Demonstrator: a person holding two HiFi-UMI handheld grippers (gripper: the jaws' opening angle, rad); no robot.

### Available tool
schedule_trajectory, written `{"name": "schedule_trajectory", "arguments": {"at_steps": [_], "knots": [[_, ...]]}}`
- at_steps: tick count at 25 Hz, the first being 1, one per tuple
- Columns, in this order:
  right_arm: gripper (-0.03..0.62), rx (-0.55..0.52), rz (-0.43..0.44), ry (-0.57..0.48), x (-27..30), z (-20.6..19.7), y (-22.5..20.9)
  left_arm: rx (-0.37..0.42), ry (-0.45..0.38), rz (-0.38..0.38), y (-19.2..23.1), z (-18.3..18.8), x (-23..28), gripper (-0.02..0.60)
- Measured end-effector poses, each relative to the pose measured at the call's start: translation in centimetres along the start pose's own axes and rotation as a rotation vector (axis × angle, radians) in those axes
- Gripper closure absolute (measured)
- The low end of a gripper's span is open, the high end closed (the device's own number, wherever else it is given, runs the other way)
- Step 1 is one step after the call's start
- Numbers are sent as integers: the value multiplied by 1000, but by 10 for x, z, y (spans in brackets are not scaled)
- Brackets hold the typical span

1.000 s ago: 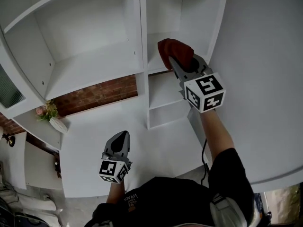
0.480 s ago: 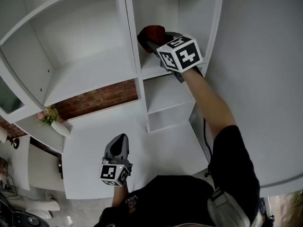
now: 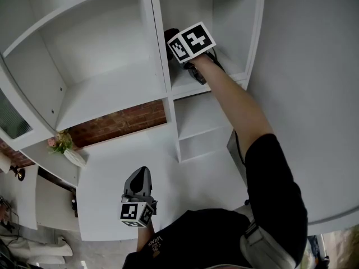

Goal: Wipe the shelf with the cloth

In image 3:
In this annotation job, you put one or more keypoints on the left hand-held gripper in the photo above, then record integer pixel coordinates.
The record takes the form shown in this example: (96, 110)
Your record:
(134, 213)

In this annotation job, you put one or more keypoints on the grey waist pack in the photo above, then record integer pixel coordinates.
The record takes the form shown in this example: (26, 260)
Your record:
(261, 245)

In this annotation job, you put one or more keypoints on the pink and green flower bouquet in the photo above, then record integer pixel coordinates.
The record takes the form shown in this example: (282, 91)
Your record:
(60, 143)

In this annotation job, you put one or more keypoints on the person's black shirt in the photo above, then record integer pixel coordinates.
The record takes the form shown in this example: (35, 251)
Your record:
(269, 183)

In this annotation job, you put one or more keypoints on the white low cabinet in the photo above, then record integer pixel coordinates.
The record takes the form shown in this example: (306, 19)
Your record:
(53, 203)

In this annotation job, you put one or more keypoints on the white ribbed vase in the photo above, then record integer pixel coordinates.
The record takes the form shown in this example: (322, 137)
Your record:
(75, 158)

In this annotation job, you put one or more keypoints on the frosted glass cabinet door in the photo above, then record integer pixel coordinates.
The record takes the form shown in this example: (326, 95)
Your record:
(11, 119)

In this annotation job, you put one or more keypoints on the white lampshade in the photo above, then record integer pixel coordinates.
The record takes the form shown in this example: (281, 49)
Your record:
(4, 162)

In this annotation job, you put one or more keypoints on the white sofa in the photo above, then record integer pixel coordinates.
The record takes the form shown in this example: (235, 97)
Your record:
(36, 249)

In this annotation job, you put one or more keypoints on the white shelf unit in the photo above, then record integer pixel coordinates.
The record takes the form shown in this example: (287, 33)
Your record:
(112, 91)

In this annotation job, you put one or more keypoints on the person's right forearm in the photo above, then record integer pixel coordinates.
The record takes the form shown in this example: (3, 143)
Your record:
(235, 102)

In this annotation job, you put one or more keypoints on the person's left forearm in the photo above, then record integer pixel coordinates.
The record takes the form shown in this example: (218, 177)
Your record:
(144, 238)

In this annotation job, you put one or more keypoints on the black lamp base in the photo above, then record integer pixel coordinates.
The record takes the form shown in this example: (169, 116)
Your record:
(19, 174)

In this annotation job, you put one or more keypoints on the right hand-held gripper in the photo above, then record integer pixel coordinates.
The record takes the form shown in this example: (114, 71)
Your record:
(193, 41)

